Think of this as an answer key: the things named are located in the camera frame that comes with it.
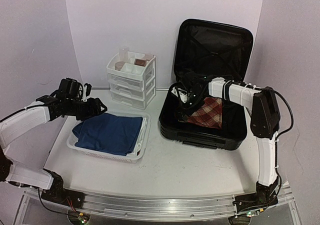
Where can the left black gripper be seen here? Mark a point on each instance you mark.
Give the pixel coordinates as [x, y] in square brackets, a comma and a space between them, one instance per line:
[93, 109]

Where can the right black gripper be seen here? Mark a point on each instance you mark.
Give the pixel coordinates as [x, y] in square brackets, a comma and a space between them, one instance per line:
[180, 113]

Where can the navy blue garment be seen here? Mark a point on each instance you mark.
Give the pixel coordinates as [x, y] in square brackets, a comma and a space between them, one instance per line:
[108, 133]

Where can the white plastic drawer organizer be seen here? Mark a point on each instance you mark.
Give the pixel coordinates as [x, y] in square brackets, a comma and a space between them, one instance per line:
[133, 85]

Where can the white perforated plastic basket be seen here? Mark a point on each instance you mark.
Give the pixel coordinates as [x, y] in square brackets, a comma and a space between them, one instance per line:
[129, 158]

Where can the octagonal beige powder jar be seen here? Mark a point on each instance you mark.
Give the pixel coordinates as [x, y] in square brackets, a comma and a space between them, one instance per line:
[119, 65]

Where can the black ribbed hard-shell suitcase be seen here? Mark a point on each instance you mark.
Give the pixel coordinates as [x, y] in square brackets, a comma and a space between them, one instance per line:
[210, 64]

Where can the small pink square box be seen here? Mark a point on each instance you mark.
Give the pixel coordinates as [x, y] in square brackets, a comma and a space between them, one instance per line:
[148, 57]

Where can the square bronze compact case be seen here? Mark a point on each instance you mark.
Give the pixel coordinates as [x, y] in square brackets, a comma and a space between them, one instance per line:
[140, 62]

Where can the translucent pink cylindrical container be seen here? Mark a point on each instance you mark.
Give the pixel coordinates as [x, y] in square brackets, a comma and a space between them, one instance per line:
[124, 54]

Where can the white garment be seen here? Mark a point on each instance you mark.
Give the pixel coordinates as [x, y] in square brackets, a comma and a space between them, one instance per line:
[140, 137]

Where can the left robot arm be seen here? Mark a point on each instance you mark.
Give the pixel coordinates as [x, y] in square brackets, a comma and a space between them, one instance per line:
[70, 99]

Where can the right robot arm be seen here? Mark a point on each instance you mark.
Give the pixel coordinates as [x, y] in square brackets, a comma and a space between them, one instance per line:
[262, 105]

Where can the red plaid folded garment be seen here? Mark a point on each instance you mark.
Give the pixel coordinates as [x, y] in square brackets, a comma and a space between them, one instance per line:
[209, 115]

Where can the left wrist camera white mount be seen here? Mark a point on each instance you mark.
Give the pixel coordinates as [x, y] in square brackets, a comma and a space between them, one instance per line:
[84, 91]

